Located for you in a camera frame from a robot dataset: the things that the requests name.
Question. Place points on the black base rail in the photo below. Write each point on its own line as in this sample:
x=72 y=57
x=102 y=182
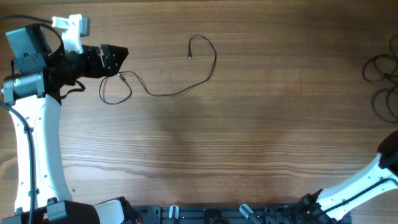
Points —
x=274 y=213

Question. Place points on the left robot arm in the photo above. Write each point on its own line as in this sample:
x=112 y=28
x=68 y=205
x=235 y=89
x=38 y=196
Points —
x=32 y=96

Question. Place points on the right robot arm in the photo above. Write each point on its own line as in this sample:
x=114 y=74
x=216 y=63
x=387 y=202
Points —
x=332 y=204

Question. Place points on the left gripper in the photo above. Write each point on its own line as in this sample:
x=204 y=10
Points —
x=92 y=55

